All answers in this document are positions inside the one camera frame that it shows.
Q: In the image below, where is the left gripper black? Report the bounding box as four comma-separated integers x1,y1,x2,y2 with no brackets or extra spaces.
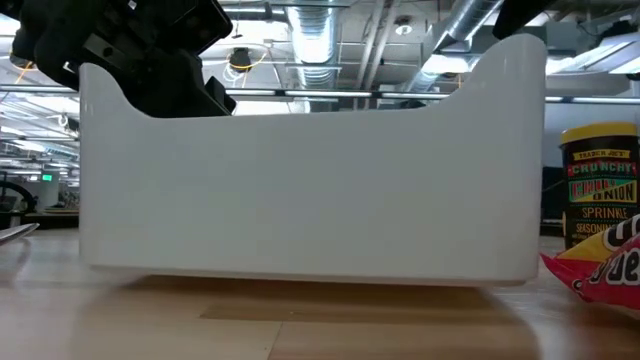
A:
12,0,237,119

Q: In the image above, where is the white plastic bin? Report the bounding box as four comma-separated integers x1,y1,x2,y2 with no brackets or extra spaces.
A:
78,33,549,288

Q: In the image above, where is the horizontal LED light bar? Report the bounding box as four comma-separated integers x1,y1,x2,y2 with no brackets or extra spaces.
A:
0,84,640,106

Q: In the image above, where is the silver metal spoon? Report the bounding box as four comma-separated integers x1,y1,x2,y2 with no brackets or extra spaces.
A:
0,222,41,246

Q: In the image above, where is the yellow-lid seasoning jar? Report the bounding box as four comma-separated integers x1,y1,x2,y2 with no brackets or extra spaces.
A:
559,122,640,251

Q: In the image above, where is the red yellow ramen packet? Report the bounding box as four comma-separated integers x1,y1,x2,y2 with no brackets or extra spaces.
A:
539,214,640,319

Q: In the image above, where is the black ceiling cable reel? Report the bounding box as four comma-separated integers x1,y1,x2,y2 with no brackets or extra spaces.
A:
227,45,269,84

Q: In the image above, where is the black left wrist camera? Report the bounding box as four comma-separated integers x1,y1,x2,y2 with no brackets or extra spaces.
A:
167,0,235,57

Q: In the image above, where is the ribbed silver ventilation duct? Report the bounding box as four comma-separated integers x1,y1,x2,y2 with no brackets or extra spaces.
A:
285,0,344,114

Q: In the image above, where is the black aluminium table frame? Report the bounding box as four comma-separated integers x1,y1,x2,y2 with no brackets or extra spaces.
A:
24,212,80,231

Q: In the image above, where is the smooth silver ventilation duct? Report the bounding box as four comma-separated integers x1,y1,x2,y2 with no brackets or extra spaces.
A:
404,0,506,94

